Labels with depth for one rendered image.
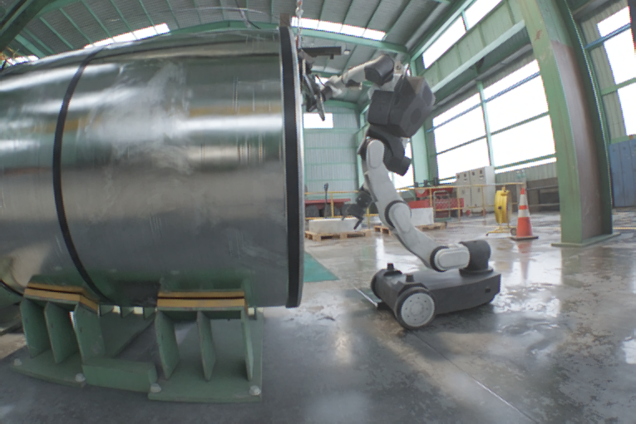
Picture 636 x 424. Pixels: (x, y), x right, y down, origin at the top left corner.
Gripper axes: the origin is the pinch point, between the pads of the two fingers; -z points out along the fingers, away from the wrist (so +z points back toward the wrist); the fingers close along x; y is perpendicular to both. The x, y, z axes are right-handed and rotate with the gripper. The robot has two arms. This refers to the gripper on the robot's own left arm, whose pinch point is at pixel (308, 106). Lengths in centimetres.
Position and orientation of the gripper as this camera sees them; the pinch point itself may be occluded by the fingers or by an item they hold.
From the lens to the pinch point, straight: 198.8
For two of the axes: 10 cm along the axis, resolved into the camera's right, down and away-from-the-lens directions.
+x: -7.6, -5.7, 3.1
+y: 0.2, -5.0, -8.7
